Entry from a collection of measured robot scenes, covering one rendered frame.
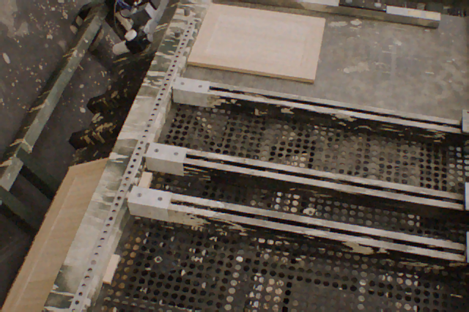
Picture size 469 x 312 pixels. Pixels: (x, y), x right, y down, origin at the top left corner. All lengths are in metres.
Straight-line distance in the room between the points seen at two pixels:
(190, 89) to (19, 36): 1.10
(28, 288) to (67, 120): 1.02
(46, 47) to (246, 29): 1.07
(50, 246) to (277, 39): 1.19
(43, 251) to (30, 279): 0.12
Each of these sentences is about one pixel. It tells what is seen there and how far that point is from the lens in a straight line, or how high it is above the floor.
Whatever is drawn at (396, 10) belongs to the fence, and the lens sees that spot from 2.61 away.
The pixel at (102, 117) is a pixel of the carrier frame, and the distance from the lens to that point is 2.79.
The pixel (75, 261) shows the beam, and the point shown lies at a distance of 1.79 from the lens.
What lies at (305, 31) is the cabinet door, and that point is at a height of 1.25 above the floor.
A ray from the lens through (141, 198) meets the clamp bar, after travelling 1.84.
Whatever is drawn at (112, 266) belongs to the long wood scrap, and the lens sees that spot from 1.80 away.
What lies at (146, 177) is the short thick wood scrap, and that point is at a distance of 1.95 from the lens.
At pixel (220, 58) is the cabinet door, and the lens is 2.32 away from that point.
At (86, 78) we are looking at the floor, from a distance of 3.20.
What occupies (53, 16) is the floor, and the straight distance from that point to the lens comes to 3.16.
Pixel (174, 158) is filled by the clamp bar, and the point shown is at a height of 1.00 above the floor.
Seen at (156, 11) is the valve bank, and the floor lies 0.74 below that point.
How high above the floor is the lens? 2.13
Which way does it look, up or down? 30 degrees down
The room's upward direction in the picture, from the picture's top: 78 degrees clockwise
